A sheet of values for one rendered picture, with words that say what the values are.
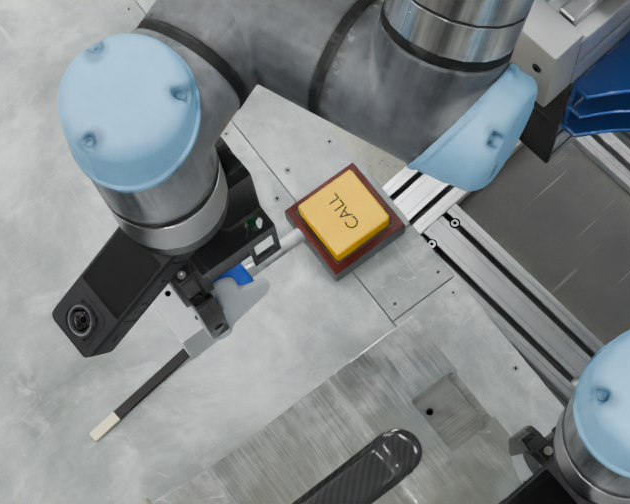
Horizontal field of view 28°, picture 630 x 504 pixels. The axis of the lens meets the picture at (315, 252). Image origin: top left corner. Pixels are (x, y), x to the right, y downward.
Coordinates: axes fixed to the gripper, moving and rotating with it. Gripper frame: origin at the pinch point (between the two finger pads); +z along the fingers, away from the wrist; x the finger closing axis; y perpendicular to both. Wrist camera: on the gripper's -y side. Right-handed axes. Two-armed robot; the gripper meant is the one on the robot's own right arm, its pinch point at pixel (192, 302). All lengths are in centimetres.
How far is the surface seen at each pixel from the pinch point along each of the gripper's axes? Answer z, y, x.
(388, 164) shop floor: 95, 43, 31
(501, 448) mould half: 6.0, 13.0, -23.1
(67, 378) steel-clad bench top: 15.0, -12.4, 6.1
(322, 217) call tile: 11.3, 14.4, 3.2
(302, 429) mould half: 6.4, 1.3, -12.2
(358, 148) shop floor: 95, 41, 37
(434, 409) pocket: 8.7, 11.2, -17.0
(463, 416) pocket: 8.7, 12.7, -18.9
